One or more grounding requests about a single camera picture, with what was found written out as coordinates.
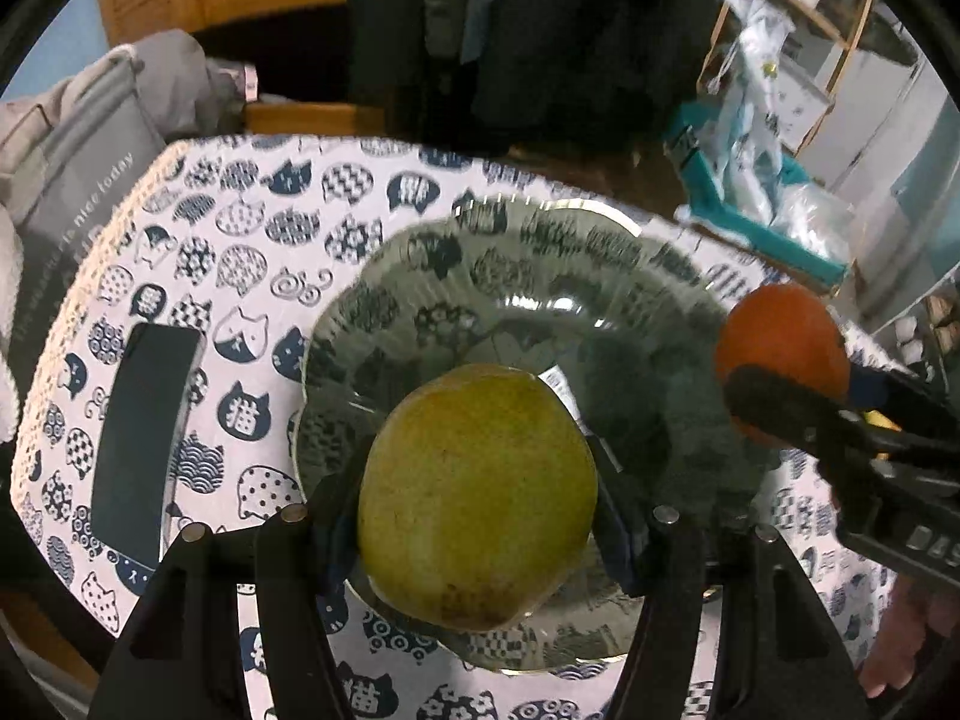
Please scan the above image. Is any grey fabric bag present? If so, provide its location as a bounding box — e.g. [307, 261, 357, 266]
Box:
[0, 60, 167, 391]

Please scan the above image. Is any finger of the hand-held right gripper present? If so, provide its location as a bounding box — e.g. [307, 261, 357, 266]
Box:
[847, 364, 947, 430]
[726, 364, 901, 467]

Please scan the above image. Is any tall white plastic bag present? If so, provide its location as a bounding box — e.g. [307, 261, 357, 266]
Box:
[701, 0, 797, 226]

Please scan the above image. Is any person's right hand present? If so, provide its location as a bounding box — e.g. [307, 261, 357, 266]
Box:
[859, 577, 960, 700]

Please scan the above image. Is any green pear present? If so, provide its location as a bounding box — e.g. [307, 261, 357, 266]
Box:
[357, 362, 599, 631]

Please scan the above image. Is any clear plastic bag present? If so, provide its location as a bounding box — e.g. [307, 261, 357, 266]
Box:
[772, 184, 857, 263]

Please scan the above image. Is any grey clothing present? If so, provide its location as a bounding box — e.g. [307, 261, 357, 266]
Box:
[127, 30, 260, 140]

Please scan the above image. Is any row of small jars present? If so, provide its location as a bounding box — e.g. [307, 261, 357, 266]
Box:
[896, 292, 955, 377]

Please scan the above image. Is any grey hanging jacket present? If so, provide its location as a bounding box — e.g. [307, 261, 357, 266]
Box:
[424, 0, 497, 62]

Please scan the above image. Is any cat print tablecloth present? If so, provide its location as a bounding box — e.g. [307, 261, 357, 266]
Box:
[11, 133, 912, 720]

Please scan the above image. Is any wooden shelf rack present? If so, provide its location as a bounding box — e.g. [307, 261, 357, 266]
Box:
[697, 0, 880, 166]

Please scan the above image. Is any orange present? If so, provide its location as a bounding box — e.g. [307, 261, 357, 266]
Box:
[714, 283, 852, 451]

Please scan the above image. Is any teal plastic bin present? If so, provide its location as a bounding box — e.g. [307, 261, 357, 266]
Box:
[664, 101, 850, 286]

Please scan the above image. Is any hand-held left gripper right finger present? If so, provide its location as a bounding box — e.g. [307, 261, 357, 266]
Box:
[592, 450, 871, 720]

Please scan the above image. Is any black smartphone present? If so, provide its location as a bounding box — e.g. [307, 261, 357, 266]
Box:
[90, 322, 207, 571]

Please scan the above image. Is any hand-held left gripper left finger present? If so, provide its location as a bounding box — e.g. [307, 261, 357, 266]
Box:
[88, 476, 361, 720]

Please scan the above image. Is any black hanging coat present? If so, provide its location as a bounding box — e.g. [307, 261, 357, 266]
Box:
[341, 0, 721, 158]

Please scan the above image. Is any glass fruit bowl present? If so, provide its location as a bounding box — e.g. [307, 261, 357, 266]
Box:
[292, 199, 781, 676]

